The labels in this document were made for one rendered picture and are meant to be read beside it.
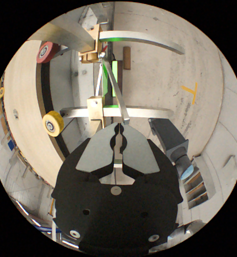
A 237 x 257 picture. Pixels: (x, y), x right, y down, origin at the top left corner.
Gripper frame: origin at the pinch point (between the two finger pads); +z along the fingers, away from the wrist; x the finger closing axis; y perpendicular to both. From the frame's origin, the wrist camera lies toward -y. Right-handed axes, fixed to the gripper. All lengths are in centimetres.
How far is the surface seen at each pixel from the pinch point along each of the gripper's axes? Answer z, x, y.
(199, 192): -16, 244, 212
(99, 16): 18.2, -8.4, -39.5
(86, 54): 10.7, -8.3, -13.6
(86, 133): 7.3, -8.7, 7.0
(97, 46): 10.9, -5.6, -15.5
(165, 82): 98, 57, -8
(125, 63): 90, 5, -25
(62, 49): 11.7, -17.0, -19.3
